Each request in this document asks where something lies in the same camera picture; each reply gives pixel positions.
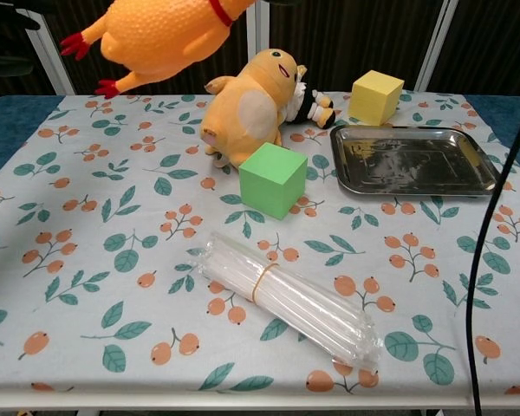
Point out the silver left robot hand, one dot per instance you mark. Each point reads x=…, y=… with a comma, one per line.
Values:
x=0, y=60

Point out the orange rubber chicken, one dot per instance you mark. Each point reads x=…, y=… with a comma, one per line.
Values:
x=156, y=39

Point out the rectangular metal tray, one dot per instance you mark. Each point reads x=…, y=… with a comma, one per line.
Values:
x=416, y=160

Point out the floral tablecloth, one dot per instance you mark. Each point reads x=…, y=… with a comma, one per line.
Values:
x=112, y=260

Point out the yellow plush animal toy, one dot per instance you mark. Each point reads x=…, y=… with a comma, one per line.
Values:
x=242, y=112

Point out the green foam cube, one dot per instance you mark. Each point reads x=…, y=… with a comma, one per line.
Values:
x=268, y=182

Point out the orange plush doll toy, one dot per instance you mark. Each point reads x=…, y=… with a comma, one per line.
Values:
x=307, y=108

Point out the yellow foam cube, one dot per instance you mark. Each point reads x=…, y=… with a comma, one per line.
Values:
x=372, y=99

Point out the bundle of clear wrapped straws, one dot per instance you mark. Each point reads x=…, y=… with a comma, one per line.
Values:
x=312, y=316

